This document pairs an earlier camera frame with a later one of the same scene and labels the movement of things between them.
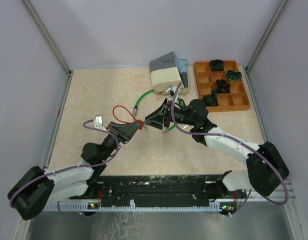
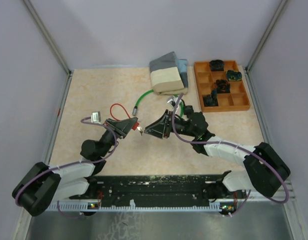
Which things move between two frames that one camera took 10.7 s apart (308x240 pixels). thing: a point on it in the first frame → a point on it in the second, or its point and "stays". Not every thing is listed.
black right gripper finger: [157, 119] → [162, 127]
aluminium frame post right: [265, 36] stays
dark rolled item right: [232, 75] stays
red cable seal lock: [141, 123] → [135, 126]
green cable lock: [136, 108] stays
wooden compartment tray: [237, 100] stays
